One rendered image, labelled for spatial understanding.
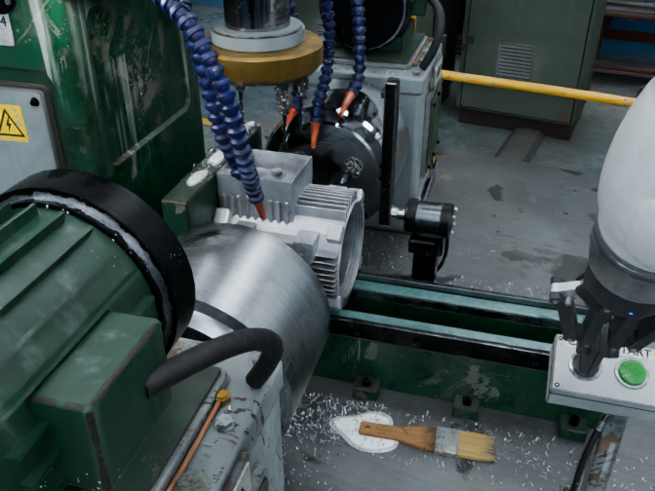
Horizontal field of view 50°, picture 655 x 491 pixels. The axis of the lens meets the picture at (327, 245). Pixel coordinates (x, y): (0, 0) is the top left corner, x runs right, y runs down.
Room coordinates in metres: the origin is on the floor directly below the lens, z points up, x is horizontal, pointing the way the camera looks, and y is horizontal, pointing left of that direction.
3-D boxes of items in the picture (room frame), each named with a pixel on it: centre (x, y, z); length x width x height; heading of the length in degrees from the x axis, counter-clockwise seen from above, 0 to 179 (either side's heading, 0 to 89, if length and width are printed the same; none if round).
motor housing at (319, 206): (0.97, 0.06, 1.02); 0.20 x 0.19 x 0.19; 74
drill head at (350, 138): (1.29, -0.03, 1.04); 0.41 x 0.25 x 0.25; 164
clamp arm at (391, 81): (1.07, -0.10, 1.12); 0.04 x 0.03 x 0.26; 74
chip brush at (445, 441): (0.75, -0.15, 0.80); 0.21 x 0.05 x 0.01; 78
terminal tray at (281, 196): (0.98, 0.10, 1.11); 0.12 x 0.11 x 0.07; 74
